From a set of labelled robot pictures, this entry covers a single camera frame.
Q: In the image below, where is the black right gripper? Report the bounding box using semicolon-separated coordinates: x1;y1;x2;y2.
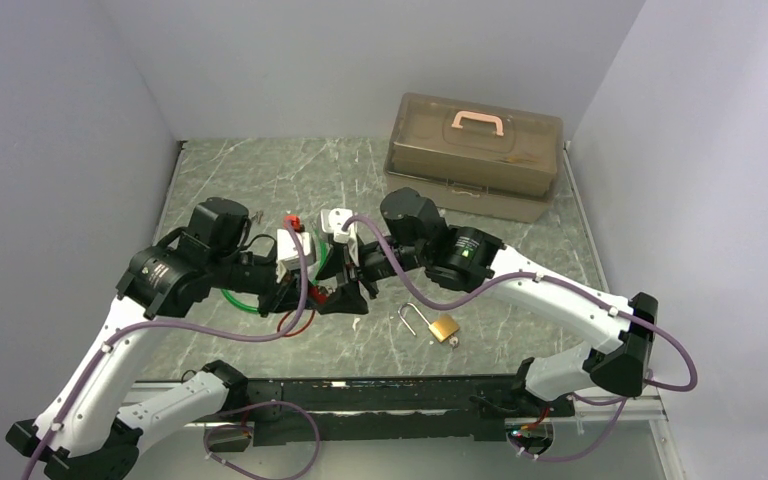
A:
316;234;430;314

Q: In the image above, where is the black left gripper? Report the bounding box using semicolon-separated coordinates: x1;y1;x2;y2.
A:
209;250;320;317

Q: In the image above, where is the red cable lock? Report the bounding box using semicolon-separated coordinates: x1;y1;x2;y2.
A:
275;291;329;339

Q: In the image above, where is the brass padlock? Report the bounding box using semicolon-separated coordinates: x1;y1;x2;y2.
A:
397;302;460;344

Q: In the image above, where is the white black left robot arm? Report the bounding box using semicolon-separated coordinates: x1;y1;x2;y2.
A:
6;197;321;479

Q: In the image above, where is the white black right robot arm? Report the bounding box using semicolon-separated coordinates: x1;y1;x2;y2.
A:
318;187;657;415

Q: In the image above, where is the beige plastic toolbox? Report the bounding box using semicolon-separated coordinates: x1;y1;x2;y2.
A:
383;93;564;223

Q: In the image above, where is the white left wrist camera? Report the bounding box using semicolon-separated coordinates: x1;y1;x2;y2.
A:
275;214;318;281

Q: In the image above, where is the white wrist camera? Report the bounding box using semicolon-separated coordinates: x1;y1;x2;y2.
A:
320;208;360;266
275;214;318;281

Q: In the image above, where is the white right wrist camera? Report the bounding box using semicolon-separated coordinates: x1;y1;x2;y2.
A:
320;208;360;266

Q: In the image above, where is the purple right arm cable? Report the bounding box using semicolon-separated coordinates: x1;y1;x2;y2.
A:
340;214;699;464

